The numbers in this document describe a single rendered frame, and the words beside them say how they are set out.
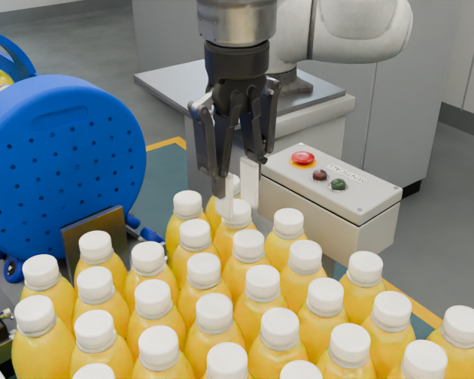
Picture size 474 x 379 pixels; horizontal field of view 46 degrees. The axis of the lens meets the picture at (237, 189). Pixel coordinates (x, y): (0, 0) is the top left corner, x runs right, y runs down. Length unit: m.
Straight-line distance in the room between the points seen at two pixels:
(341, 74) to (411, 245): 0.82
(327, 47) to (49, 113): 0.67
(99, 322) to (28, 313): 0.08
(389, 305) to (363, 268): 0.06
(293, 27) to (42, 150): 0.65
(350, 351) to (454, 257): 2.05
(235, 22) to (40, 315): 0.37
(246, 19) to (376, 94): 1.82
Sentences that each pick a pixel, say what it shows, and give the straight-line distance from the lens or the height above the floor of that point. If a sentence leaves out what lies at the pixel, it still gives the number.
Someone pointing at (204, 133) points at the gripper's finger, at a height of 1.23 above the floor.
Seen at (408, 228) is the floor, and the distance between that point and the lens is 2.71.
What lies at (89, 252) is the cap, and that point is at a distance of 0.70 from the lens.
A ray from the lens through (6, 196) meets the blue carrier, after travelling 0.84.
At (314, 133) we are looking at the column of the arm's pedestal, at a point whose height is 0.93.
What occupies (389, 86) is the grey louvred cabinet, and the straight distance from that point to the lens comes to 2.45.
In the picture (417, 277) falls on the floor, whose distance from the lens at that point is 2.44.
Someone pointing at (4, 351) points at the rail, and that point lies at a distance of 0.80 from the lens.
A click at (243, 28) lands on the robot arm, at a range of 0.61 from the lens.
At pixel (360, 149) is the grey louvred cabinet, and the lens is 2.48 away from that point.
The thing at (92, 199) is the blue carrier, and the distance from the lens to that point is 0.91.
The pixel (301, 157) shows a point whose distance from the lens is 0.86.
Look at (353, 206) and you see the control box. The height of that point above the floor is 1.10.
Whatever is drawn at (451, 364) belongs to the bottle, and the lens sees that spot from 0.64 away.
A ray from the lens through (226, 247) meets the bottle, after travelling 0.76.
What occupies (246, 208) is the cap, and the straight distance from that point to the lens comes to 0.75.
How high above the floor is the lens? 1.52
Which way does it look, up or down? 32 degrees down
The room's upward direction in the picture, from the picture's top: straight up
